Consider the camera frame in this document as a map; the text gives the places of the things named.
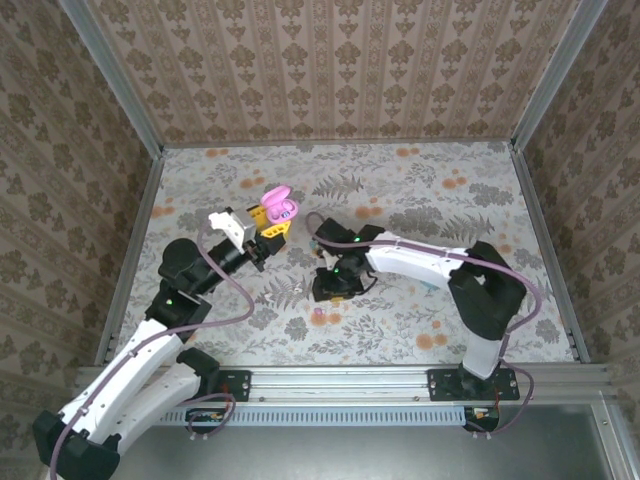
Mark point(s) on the aluminium frame post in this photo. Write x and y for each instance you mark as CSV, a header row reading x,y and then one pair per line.
x,y
555,75
110,75

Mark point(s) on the long aluminium base rail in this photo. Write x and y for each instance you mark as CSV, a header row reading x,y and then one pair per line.
x,y
340,385

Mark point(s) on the grey metal panel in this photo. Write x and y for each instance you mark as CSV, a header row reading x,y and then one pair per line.
x,y
350,452

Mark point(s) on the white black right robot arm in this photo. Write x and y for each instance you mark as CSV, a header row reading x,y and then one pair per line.
x,y
415,265

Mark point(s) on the floral printed tablecloth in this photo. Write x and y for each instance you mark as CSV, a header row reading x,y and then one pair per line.
x,y
380,340

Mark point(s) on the pink earbud charging case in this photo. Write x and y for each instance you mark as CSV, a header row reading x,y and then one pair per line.
x,y
275,199

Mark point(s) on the black controller board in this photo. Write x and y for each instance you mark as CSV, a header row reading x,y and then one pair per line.
x,y
207,416
482,415

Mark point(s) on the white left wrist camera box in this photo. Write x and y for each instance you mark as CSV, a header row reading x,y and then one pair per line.
x,y
230,225

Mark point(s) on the thin aluminium rail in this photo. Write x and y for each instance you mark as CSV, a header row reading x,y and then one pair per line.
x,y
280,144

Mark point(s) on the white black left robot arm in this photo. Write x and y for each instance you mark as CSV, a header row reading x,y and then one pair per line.
x,y
150,400

